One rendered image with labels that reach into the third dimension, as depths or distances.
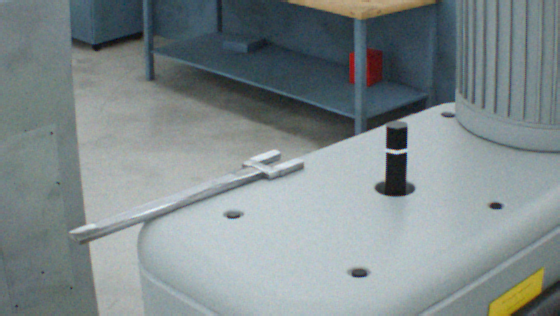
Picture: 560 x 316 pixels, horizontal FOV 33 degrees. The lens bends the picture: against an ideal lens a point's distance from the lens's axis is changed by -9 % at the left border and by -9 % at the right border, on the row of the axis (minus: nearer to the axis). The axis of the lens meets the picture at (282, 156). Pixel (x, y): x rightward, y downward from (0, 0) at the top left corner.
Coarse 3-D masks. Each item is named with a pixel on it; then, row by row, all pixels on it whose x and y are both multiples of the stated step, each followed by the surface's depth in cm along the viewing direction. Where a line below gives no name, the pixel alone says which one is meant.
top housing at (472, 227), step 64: (384, 128) 105; (448, 128) 104; (256, 192) 91; (320, 192) 90; (448, 192) 90; (512, 192) 89; (192, 256) 80; (256, 256) 79; (320, 256) 79; (384, 256) 79; (448, 256) 79; (512, 256) 85
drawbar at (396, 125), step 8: (392, 128) 88; (400, 128) 88; (392, 136) 88; (400, 136) 88; (392, 144) 89; (400, 144) 88; (392, 160) 89; (400, 160) 89; (392, 168) 89; (400, 168) 89; (392, 176) 90; (400, 176) 90; (392, 184) 90; (400, 184) 90; (384, 192) 92; (392, 192) 90; (400, 192) 90
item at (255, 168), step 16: (256, 160) 96; (272, 160) 97; (224, 176) 92; (240, 176) 92; (256, 176) 93; (272, 176) 93; (176, 192) 89; (192, 192) 89; (208, 192) 89; (144, 208) 86; (160, 208) 86; (176, 208) 87; (96, 224) 83; (112, 224) 83; (128, 224) 84; (80, 240) 81
